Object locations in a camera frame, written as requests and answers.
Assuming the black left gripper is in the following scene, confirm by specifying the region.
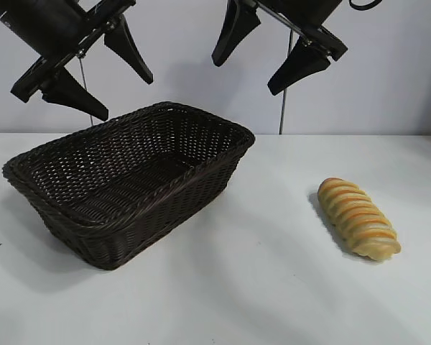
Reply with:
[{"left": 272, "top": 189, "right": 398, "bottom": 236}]
[{"left": 0, "top": 0, "right": 154, "bottom": 121}]

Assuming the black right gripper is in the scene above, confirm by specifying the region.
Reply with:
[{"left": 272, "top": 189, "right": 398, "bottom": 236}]
[{"left": 210, "top": 0, "right": 349, "bottom": 96}]

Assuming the dark brown wicker basket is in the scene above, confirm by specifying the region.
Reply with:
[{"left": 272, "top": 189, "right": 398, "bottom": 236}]
[{"left": 1, "top": 101, "right": 256, "bottom": 270}]

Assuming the long striped bread loaf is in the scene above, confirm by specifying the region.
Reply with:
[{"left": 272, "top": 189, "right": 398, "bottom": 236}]
[{"left": 316, "top": 176, "right": 402, "bottom": 260}]

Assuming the thin grey vertical rod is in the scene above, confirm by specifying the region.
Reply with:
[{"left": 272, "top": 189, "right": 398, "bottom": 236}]
[
  {"left": 78, "top": 53, "right": 93, "bottom": 126},
  {"left": 279, "top": 28, "right": 292, "bottom": 134}
]

